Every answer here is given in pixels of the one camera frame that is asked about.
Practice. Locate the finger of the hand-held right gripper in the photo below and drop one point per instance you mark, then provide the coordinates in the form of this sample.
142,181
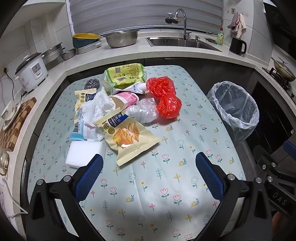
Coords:
290,148

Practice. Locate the stacked steel pots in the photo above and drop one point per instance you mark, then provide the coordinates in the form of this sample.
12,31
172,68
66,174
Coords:
52,52

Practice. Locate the dark scrubber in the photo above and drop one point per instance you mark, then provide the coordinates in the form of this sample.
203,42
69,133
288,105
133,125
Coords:
210,39

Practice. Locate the small yellow packet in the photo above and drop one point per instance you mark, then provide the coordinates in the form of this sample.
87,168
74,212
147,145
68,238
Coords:
81,97

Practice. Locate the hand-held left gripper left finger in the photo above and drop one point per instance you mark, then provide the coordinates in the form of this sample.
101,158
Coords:
90,177

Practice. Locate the black gas stove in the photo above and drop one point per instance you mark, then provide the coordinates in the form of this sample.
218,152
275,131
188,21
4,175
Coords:
269,70

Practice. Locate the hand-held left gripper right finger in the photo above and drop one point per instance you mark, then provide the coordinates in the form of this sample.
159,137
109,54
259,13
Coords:
209,176

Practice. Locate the steel sink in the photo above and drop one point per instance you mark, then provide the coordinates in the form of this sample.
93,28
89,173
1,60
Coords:
185,42

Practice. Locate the trash bin with plastic liner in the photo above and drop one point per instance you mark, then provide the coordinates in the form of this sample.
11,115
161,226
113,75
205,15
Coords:
233,104

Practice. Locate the glass cup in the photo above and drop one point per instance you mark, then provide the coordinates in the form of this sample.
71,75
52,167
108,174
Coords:
3,160

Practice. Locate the black range hood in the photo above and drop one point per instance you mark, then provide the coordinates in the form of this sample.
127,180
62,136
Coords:
282,16

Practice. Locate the green snack bag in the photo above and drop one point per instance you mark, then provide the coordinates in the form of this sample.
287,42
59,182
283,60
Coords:
122,74

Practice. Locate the steel tray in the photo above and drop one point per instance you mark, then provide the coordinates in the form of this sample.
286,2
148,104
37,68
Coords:
87,48

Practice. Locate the large yellow snack packet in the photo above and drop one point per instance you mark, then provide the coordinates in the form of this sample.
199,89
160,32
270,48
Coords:
129,139

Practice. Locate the large steel colander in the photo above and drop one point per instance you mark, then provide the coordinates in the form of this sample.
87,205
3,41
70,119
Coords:
120,38

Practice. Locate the white sponge block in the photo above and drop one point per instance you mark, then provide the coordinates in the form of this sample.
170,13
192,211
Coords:
81,153

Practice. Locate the beige hanging cloth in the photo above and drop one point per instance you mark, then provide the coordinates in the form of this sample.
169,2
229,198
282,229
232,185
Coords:
241,24

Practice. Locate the chrome faucet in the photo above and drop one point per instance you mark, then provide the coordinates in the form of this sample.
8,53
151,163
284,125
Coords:
183,23

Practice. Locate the floral tablecloth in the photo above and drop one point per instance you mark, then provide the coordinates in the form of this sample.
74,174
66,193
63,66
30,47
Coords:
161,185

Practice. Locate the white rice cooker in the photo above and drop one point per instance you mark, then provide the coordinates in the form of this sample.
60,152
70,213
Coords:
30,71

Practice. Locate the wooden cutting board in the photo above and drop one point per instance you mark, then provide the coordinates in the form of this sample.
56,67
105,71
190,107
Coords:
20,115

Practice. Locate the purple hanging cloth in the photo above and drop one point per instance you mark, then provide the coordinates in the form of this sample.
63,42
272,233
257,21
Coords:
233,22

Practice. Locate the steel wool scourer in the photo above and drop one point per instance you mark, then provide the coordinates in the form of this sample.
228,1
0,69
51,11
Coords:
91,83

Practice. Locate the white crumpled plastic bag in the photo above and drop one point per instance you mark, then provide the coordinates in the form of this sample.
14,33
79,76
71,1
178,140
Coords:
97,106

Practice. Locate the black electric kettle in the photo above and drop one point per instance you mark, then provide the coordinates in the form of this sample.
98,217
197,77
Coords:
235,45

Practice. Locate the white spout pouch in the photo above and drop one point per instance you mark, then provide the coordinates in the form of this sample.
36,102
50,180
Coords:
134,88

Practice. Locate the black built-in oven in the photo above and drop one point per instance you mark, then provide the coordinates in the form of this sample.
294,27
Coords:
266,115

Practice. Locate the patterned ceramic bowl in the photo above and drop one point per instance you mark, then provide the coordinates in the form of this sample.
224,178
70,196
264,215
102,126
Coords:
10,111

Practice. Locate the pink paper cup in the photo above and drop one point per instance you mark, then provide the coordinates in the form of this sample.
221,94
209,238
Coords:
127,98

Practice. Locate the blue and white wrapper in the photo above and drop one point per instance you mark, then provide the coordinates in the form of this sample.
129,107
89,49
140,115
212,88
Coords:
79,132

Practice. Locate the blue basin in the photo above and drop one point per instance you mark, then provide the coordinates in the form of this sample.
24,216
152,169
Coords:
77,43

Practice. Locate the green dish soap bottle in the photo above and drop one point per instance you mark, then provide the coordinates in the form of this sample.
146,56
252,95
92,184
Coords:
220,37

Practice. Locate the frying pan with glass lid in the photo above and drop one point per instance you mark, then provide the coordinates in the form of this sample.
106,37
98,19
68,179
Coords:
284,71

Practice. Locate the clear plastic bag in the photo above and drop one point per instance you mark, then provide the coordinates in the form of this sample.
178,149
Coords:
145,111

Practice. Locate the small steel bowl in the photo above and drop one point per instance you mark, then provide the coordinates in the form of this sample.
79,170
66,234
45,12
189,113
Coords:
68,53

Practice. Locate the red plastic bag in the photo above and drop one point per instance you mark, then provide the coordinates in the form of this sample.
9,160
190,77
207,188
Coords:
164,92

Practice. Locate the grey kitchen cabinet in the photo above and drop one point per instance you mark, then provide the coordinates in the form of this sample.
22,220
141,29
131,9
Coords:
208,69

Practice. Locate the grey window blind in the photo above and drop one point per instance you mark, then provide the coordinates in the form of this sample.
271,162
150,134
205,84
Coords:
138,14

